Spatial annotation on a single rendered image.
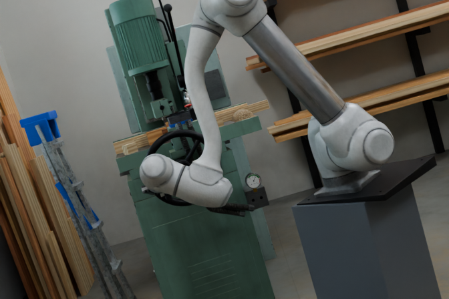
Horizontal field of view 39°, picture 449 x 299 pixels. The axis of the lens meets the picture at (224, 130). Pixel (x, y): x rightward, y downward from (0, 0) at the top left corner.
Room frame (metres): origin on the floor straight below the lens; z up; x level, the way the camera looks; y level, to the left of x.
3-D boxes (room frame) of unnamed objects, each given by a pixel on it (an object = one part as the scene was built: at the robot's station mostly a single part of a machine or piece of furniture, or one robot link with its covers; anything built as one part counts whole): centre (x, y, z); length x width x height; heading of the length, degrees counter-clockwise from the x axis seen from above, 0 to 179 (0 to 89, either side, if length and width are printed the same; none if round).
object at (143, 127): (2.94, 0.27, 1.16); 0.22 x 0.22 x 0.72; 7
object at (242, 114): (2.61, -0.09, 0.92); 0.14 x 0.09 x 0.04; 7
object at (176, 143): (2.47, 0.14, 0.91); 0.15 x 0.14 x 0.09; 97
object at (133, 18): (2.66, 0.23, 1.35); 0.18 x 0.18 x 0.31
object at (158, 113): (2.68, 0.23, 1.03); 0.14 x 0.07 x 0.09; 7
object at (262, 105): (2.67, 0.08, 0.92); 0.60 x 0.02 x 0.04; 97
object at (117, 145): (2.68, 0.17, 0.92); 0.60 x 0.02 x 0.05; 97
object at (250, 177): (2.48, -0.05, 0.65); 0.06 x 0.04 x 0.08; 97
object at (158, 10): (2.99, 0.13, 1.40); 0.10 x 0.06 x 0.16; 7
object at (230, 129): (2.56, 0.15, 0.87); 0.61 x 0.30 x 0.06; 97
